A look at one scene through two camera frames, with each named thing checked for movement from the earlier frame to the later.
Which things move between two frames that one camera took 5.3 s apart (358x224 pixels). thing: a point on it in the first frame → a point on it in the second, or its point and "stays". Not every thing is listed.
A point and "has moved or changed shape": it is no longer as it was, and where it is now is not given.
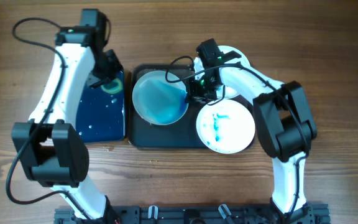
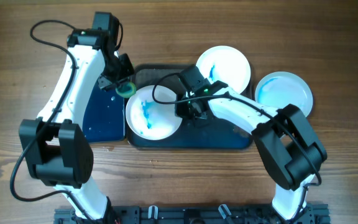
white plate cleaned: [159, 97] has moved or changed shape
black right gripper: [199, 92] → [189, 111]
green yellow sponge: [114, 86] has moved or changed shape
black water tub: [100, 115] stays
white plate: [227, 126] → [150, 119]
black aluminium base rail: [268, 215] stays
